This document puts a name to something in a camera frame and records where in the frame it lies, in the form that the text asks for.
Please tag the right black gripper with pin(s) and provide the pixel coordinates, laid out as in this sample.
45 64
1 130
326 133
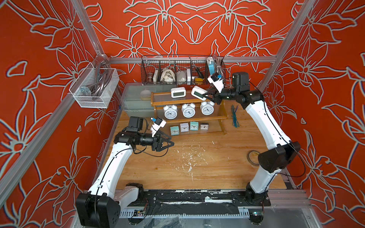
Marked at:
216 98

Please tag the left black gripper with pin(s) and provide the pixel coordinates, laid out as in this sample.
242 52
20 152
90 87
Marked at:
157 146

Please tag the mint square alarm clock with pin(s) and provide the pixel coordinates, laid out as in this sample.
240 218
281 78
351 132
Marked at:
174 130

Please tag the white twin-bell clock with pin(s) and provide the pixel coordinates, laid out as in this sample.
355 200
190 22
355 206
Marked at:
170 111
207 108
188 110

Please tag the white cylinder device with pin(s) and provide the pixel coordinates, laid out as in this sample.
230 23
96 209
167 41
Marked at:
199 93

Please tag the white square alarm clock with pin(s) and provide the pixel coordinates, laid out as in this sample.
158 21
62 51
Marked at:
184 127

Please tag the white twin-bell clock front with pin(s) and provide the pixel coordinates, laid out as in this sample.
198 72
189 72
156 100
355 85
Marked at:
170 111

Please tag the white digital clock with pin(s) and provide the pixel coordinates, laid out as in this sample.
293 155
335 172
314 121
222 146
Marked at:
178 92

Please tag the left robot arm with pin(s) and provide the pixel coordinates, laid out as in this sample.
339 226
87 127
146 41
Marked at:
100 206

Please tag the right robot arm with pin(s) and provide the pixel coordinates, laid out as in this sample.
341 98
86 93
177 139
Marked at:
281 149

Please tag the wooden two-tier shelf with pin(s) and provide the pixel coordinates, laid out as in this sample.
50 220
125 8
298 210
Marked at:
215 120

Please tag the light blue box in basket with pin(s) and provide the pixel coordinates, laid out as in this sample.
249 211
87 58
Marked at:
211 63

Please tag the green blue twist ties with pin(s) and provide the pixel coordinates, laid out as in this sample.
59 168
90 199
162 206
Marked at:
234 110

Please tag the white cloth bundle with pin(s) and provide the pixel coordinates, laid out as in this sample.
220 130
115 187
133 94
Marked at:
167 76

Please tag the translucent plastic storage box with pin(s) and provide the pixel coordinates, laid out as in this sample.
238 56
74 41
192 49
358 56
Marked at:
136 98

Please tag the black handled screwdriver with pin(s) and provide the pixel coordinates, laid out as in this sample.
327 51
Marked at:
199 73

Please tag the black wire wall basket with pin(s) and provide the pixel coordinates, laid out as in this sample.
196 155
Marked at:
152 66

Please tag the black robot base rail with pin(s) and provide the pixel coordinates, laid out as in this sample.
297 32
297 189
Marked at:
194 204

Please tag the white mesh wall basket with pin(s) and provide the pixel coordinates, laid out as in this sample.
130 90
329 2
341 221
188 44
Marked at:
94 89

